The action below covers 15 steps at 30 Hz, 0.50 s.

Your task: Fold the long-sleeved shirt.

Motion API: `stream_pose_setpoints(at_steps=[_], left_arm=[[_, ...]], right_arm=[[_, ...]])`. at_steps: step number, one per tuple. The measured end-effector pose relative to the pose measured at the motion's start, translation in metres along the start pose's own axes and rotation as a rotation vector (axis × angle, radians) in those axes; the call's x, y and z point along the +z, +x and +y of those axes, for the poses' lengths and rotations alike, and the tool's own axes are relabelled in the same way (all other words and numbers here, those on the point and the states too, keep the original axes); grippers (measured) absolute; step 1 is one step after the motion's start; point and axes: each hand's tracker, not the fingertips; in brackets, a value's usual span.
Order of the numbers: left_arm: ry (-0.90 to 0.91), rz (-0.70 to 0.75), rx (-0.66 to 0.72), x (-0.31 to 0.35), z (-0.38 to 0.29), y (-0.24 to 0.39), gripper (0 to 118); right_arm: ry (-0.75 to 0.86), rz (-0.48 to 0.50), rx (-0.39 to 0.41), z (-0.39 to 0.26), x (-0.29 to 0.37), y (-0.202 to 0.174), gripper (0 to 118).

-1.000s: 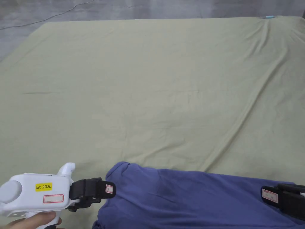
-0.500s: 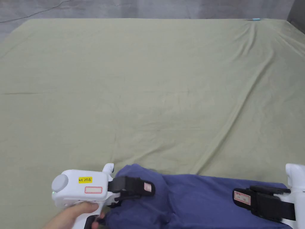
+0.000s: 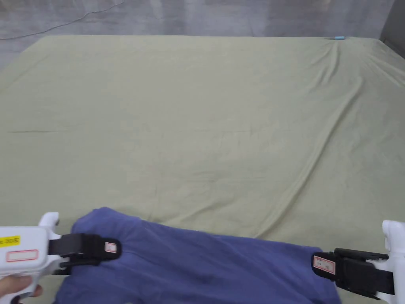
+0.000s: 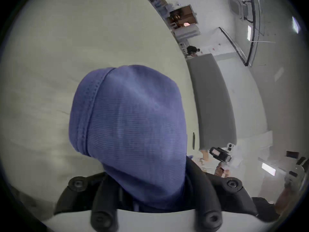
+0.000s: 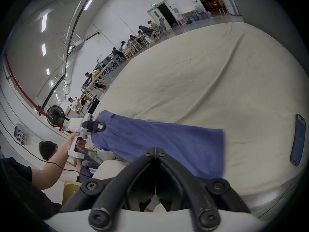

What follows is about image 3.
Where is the person's left hand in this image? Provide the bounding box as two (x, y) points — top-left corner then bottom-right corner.
(0, 274), (44, 304)

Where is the dark blue shirt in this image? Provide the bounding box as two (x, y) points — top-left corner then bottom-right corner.
(55, 207), (343, 304)

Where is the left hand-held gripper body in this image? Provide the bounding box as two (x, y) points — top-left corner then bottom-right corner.
(0, 212), (69, 304)

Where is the bed with pale green sheet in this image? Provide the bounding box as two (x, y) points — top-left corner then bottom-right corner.
(0, 34), (405, 304)

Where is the thin dark floor cable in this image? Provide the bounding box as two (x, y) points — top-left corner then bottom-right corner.
(0, 0), (125, 41)

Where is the dark grey headboard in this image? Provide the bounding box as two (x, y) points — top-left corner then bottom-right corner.
(379, 0), (405, 57)

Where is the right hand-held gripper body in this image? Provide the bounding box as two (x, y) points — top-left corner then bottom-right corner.
(377, 220), (405, 301)

